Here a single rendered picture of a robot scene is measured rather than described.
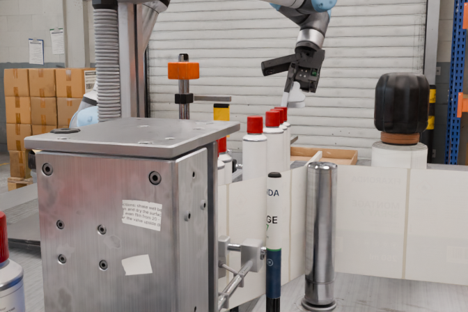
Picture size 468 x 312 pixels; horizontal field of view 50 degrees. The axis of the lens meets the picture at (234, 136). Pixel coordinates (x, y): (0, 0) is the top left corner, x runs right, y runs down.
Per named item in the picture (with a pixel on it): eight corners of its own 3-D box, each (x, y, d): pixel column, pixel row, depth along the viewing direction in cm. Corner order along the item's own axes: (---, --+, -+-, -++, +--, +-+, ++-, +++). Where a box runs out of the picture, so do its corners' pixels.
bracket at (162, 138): (171, 159, 30) (171, 143, 30) (21, 149, 33) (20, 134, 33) (241, 130, 43) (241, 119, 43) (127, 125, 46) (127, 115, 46)
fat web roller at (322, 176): (333, 315, 63) (338, 168, 60) (297, 310, 64) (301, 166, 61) (338, 299, 67) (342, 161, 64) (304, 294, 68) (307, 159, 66)
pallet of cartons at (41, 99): (84, 200, 439) (78, 68, 423) (5, 193, 465) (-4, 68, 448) (147, 172, 553) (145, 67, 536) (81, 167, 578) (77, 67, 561)
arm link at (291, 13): (295, -25, 133) (324, -2, 137) (274, -19, 143) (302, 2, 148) (282, 1, 132) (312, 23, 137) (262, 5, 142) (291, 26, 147)
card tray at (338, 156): (349, 177, 161) (349, 165, 160) (270, 171, 169) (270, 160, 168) (357, 160, 189) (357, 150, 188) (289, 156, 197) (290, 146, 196)
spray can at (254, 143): (262, 217, 102) (263, 118, 99) (238, 215, 104) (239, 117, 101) (269, 210, 107) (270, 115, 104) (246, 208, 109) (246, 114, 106)
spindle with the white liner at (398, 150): (423, 267, 77) (434, 72, 73) (364, 260, 80) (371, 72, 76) (422, 248, 86) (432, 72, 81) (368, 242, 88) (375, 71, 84)
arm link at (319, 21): (299, 2, 149) (320, 17, 153) (290, 33, 145) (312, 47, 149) (317, -9, 142) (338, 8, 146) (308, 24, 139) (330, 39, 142)
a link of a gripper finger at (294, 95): (300, 111, 131) (309, 82, 135) (278, 106, 132) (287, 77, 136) (300, 117, 134) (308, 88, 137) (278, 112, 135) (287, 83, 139)
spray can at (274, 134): (280, 203, 113) (281, 112, 110) (258, 200, 115) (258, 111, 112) (285, 197, 118) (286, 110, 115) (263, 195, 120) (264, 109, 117)
